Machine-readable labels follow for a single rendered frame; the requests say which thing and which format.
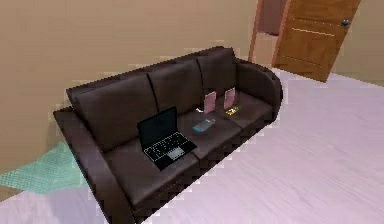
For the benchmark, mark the black open laptop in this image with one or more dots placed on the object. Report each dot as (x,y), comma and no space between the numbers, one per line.
(160,130)

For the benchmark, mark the small white flat object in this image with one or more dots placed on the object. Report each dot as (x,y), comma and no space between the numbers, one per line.
(199,110)

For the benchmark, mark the teal remote control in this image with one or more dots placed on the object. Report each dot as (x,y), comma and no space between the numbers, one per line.
(203,125)

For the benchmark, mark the yellow green small object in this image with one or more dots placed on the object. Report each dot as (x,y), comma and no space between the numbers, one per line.
(232,110)

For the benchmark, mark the dark brown leather sofa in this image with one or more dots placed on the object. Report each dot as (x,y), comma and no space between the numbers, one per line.
(120,106)

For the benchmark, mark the brown wooden room door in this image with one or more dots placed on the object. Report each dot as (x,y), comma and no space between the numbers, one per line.
(310,36)

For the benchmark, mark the green woven floor cloth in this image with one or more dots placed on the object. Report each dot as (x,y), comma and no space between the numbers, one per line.
(46,171)

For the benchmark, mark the black round door knob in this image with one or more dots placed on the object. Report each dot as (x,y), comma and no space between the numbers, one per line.
(345,22)

